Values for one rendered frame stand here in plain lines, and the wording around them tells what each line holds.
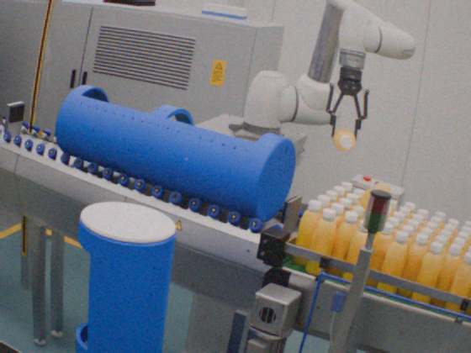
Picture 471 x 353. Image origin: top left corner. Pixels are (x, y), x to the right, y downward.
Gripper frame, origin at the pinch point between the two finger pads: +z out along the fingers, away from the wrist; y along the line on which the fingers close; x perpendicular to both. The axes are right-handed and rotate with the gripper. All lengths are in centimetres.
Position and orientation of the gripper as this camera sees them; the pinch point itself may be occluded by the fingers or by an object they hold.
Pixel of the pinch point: (345, 129)
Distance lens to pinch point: 240.5
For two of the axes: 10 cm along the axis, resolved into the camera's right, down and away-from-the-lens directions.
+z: -1.3, 9.8, 1.4
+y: 9.9, 1.4, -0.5
